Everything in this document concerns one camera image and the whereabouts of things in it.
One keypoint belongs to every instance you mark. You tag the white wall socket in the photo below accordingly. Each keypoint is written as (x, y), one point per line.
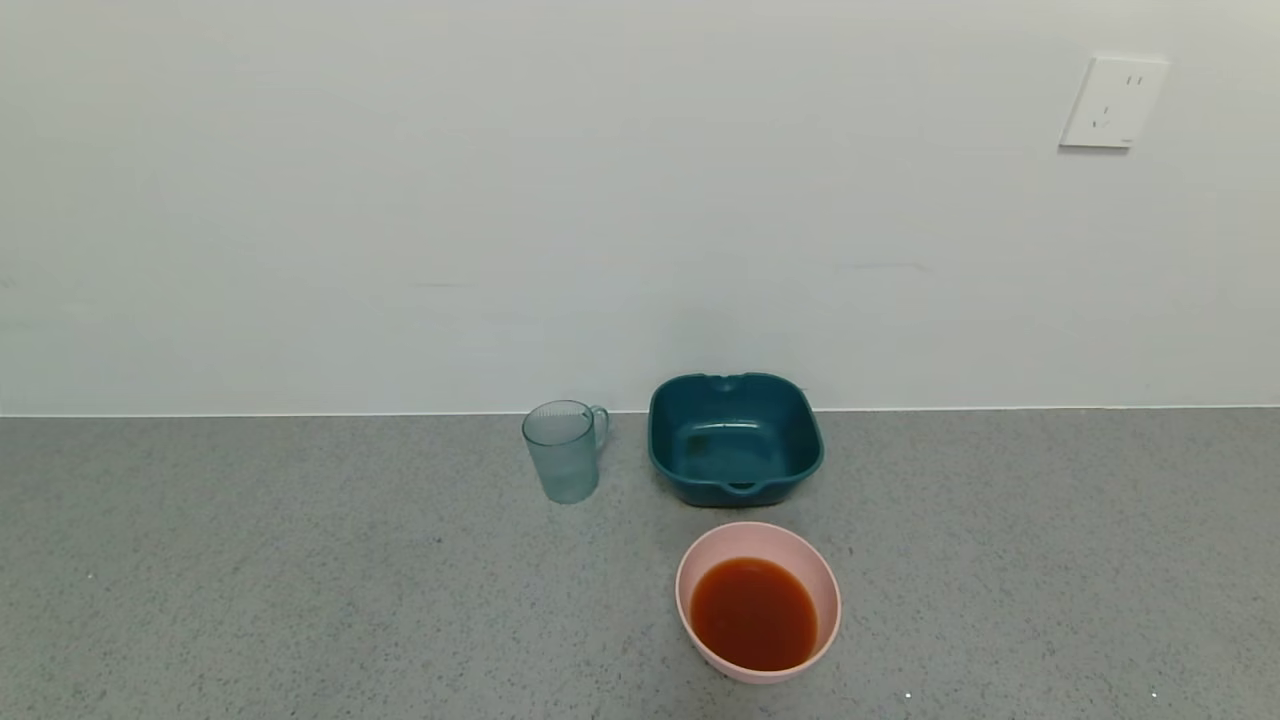
(1113, 102)

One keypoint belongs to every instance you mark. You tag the teal square plastic basin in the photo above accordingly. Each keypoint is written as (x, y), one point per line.
(735, 445)

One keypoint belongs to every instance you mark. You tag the reddish brown liquid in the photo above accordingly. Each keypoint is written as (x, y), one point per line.
(755, 615)

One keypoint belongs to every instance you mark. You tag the clear blue ribbed cup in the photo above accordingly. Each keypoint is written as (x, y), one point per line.
(565, 460)

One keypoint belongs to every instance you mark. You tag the pink round bowl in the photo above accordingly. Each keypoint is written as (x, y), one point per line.
(700, 570)

